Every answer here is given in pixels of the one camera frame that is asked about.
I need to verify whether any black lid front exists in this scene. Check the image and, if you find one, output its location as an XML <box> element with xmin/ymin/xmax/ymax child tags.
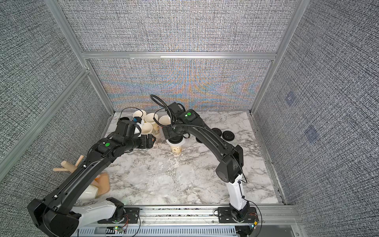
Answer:
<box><xmin>168</xmin><ymin>136</ymin><xmax>184</xmax><ymax>144</ymax></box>

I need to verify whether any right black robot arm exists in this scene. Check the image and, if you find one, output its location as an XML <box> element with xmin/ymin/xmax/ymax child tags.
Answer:
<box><xmin>159</xmin><ymin>102</ymin><xmax>252</xmax><ymax>223</ymax></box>

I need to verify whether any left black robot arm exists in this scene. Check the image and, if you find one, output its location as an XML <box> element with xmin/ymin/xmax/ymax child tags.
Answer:
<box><xmin>27</xmin><ymin>118</ymin><xmax>156</xmax><ymax>237</ymax></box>

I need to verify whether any red paper cup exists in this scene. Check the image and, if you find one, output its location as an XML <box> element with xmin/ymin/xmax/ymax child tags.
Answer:
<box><xmin>159</xmin><ymin>115</ymin><xmax>171</xmax><ymax>126</ymax></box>

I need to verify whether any black lid back middle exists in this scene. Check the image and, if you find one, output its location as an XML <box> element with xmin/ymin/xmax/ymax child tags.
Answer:
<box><xmin>211</xmin><ymin>128</ymin><xmax>222</xmax><ymax>137</ymax></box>

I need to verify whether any wooden peg rack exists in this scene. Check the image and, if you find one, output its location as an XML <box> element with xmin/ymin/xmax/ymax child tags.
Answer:
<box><xmin>53</xmin><ymin>155</ymin><xmax>111</xmax><ymax>200</ymax></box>

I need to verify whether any black lid back right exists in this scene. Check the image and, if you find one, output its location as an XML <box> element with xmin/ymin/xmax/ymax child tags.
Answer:
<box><xmin>222</xmin><ymin>130</ymin><xmax>235</xmax><ymax>141</ymax></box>

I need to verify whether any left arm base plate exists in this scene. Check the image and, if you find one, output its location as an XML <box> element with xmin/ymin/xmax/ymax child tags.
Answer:
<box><xmin>97</xmin><ymin>207</ymin><xmax>140</xmax><ymax>224</ymax></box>

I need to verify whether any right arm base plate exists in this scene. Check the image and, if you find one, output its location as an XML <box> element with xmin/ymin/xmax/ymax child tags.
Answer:
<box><xmin>217</xmin><ymin>206</ymin><xmax>259</xmax><ymax>224</ymax></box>

